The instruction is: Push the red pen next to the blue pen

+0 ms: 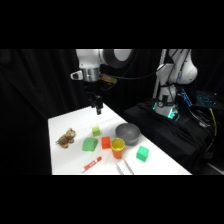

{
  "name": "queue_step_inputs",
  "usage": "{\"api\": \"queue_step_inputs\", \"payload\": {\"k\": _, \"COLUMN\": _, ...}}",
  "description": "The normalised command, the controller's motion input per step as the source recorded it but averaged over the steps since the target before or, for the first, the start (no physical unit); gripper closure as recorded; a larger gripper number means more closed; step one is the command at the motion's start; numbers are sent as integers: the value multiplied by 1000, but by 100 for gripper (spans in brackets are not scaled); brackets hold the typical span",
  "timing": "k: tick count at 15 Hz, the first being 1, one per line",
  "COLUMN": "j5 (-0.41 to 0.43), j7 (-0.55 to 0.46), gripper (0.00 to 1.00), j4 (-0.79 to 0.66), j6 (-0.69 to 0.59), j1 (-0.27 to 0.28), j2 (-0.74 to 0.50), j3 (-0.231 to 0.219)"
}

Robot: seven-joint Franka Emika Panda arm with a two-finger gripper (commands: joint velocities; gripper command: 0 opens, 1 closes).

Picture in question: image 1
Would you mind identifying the yellow cable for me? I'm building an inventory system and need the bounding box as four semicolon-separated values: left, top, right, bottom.
209;107;218;138

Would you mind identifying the small light green cube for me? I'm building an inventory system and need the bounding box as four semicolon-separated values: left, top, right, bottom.
91;126;102;138

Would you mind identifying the red pen with white label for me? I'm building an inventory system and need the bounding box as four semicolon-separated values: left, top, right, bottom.
80;156;103;174

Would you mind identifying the black cloth-covered stand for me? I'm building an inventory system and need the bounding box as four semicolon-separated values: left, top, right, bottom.
123;99;224;176

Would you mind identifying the red orange cube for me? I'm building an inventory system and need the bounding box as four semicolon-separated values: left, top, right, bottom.
101;136;112;150

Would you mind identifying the keyboard with blue backlight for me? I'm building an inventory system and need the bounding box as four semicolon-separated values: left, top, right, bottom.
195;90;219;108

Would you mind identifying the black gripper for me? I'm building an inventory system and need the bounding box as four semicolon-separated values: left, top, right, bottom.
87;91;103;116

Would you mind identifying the black curtain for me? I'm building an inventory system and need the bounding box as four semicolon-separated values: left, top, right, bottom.
0;49;224;176

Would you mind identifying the grey bowl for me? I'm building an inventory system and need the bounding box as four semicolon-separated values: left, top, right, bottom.
115;122;142;146

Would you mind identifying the orange cup with yellow inside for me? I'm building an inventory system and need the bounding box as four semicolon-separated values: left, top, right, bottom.
110;137;127;160

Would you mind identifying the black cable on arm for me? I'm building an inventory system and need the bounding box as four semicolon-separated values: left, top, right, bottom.
114;49;162;82

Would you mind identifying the brown plush tiger toy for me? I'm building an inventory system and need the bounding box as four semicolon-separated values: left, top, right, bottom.
55;127;77;150

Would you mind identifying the brown circuit board on wrist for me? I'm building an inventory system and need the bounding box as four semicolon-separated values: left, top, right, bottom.
99;73;118;85

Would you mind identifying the green rounded block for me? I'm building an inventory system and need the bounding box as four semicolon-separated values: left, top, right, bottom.
81;137;99;152

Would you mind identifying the grey blue pen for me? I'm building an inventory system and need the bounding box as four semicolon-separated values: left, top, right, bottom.
122;158;135;176
115;162;125;176

